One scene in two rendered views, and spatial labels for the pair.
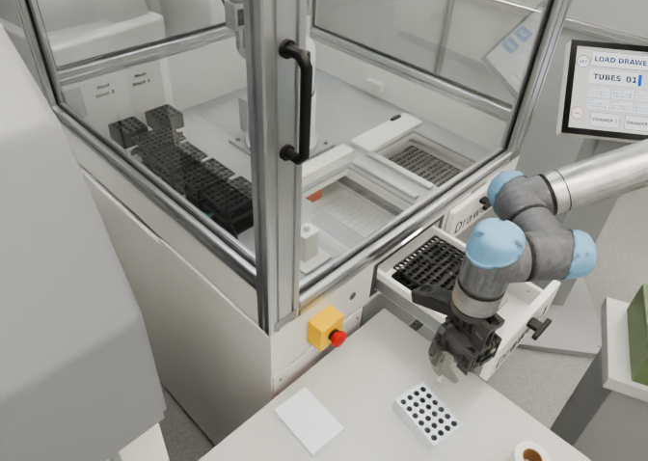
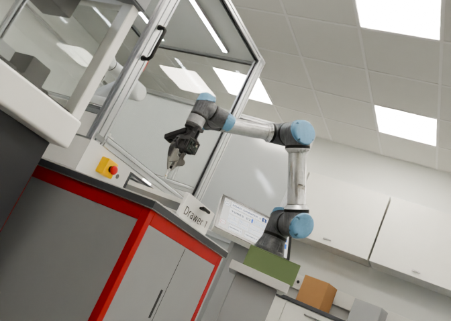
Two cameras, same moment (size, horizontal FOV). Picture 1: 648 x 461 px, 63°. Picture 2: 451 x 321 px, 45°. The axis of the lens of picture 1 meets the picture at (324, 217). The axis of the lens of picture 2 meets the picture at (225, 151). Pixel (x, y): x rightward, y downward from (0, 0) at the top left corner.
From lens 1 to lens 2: 203 cm
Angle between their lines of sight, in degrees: 56
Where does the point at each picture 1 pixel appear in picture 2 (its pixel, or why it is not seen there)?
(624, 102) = (244, 226)
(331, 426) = not seen: hidden behind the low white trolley
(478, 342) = (193, 134)
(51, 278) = not seen: outside the picture
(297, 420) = not seen: hidden behind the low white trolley
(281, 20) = (162, 19)
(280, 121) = (147, 46)
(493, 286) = (203, 109)
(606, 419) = (227, 308)
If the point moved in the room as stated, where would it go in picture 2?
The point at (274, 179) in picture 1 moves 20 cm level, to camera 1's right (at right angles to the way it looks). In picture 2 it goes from (134, 64) to (175, 86)
